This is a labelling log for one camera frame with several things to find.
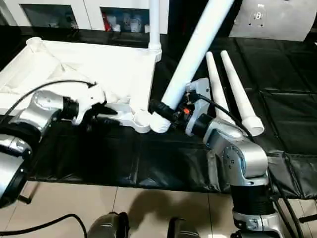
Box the white plastic table top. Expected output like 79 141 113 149
0 36 163 135

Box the white plastic table leg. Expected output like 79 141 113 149
205 51 235 124
148 0 163 63
220 50 265 137
151 0 236 135

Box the black box with gold label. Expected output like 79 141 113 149
167 0 239 37

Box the black work mat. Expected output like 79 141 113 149
0 24 317 200

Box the grey left robot foot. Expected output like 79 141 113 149
87 211 130 238

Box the white glass door cabinet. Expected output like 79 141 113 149
0 0 152 33

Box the black metal stand bar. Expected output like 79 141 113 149
299 214 317 223

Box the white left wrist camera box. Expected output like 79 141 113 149
71 81 107 126

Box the black metal table frame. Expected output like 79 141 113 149
20 182 33 203

